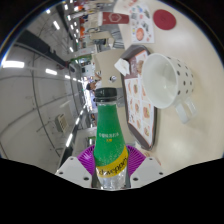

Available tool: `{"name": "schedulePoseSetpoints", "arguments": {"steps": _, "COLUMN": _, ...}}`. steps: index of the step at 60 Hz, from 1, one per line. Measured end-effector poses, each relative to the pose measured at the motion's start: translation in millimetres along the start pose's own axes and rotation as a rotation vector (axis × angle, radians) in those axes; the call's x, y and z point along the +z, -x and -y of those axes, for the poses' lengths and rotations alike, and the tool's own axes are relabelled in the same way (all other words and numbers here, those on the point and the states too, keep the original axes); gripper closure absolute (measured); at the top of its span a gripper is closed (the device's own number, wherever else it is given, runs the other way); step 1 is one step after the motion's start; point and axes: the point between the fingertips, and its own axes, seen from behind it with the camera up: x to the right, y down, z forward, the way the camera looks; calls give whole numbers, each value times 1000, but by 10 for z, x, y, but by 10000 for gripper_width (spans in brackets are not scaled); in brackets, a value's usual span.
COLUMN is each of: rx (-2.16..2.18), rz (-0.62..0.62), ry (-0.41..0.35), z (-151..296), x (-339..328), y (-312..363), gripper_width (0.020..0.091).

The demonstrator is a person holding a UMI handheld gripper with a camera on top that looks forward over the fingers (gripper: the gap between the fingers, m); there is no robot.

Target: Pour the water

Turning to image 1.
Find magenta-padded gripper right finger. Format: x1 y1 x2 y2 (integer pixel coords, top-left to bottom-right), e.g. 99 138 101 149
125 144 165 189

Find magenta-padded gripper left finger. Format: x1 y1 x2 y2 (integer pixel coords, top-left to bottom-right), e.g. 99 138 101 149
54 144 98 190

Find green drink bottle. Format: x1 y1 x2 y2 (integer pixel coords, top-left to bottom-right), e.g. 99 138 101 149
92 87 131 190

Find ceiling air conditioner unit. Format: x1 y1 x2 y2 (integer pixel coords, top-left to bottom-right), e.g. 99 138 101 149
54 113 70 134

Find brown tray with paper liner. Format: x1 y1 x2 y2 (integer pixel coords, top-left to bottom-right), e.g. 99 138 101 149
119 44 158 152

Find person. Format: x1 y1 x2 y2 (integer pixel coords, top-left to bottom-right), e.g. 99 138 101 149
85 71 103 92

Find white polka dot mug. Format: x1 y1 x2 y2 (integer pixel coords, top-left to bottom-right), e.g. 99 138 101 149
141 52 198 125

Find white folded napkin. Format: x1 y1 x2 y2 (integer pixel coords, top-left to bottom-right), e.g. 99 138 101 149
114 57 131 77

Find beige wooden chairs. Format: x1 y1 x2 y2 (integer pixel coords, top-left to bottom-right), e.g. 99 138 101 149
71 6 131 111

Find ceiling strip lights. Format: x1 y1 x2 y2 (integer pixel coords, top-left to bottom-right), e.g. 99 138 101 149
1 0 88 149

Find white sticker sheet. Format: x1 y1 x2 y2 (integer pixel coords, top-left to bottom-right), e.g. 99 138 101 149
128 3 156 45

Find flat round red coaster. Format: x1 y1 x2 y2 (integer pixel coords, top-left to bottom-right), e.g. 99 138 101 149
152 8 177 31

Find red paper cup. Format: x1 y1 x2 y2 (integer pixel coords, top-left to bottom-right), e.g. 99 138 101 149
97 11 130 26

